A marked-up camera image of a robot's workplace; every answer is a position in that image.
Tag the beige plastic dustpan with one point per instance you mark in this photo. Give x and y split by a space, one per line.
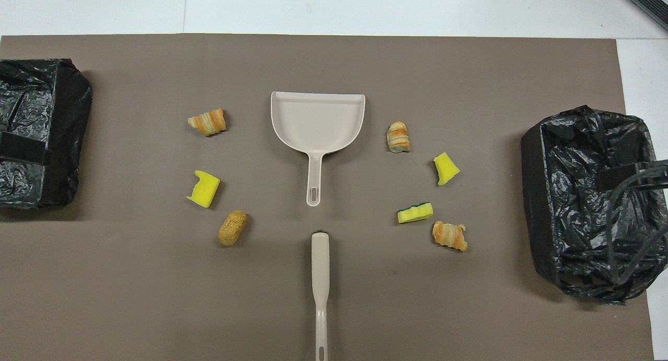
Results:
315 123

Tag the empty black bag-lined bin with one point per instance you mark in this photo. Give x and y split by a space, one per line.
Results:
31 100

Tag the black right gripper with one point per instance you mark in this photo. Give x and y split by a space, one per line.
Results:
626 177

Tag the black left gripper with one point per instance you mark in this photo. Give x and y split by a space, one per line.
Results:
23 148

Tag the brown bread roll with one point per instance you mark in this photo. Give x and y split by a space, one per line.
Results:
233 229

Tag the large yellow sponge piece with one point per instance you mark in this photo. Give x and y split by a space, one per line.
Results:
204 190

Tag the small yellow sponge piece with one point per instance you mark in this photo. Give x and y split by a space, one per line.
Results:
446 169

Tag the short stubby croissant piece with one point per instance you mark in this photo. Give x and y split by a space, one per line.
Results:
398 137

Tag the long flaky croissant piece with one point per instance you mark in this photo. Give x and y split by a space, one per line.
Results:
209 122

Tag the brown paper table mat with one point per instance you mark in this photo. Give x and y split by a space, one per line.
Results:
365 298

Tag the yellow green sponge piece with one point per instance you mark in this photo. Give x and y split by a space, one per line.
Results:
415 214

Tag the black bag-lined trash bin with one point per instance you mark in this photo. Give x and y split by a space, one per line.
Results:
574 204

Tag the curled croissant piece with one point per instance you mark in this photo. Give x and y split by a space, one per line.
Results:
449 236

